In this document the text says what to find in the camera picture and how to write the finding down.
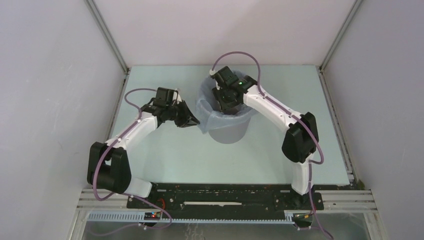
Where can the left corner aluminium post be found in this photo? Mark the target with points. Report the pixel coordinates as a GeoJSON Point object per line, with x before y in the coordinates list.
{"type": "Point", "coordinates": [104, 29]}

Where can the right corner aluminium post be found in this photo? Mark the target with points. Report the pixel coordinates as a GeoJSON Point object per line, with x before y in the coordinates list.
{"type": "Point", "coordinates": [340, 34]}

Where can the grey plastic trash bin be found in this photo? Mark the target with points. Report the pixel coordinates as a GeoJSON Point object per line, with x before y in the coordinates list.
{"type": "Point", "coordinates": [229, 135]}

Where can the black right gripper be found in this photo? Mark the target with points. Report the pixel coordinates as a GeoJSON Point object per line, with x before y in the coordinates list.
{"type": "Point", "coordinates": [223, 106]}

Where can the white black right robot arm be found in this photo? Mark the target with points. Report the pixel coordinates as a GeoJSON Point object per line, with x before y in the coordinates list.
{"type": "Point", "coordinates": [300, 130]}

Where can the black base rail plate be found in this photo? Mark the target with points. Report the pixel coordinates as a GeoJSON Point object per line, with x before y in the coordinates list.
{"type": "Point", "coordinates": [232, 201]}

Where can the corner aluminium post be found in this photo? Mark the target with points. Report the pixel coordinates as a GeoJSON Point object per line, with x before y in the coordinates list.
{"type": "Point", "coordinates": [104, 29]}
{"type": "Point", "coordinates": [340, 34]}

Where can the white slotted cable duct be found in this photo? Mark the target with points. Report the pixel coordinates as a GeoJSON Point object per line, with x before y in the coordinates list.
{"type": "Point", "coordinates": [152, 217]}

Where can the light blue plastic trash bag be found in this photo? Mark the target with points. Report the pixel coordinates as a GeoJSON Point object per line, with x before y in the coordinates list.
{"type": "Point", "coordinates": [208, 113]}

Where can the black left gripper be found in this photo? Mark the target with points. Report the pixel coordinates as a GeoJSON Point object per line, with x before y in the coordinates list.
{"type": "Point", "coordinates": [188, 119]}

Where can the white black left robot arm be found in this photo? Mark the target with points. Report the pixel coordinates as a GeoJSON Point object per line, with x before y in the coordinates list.
{"type": "Point", "coordinates": [108, 163]}

